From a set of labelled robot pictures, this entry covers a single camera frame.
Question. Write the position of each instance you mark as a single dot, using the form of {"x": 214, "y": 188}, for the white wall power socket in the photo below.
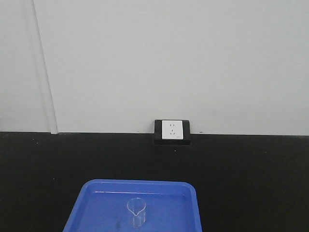
{"x": 172, "y": 129}

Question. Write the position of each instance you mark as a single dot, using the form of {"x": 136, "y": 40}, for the blue plastic tray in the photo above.
{"x": 101, "y": 207}

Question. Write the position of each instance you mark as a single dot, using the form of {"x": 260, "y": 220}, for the clear glass beaker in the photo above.
{"x": 137, "y": 212}

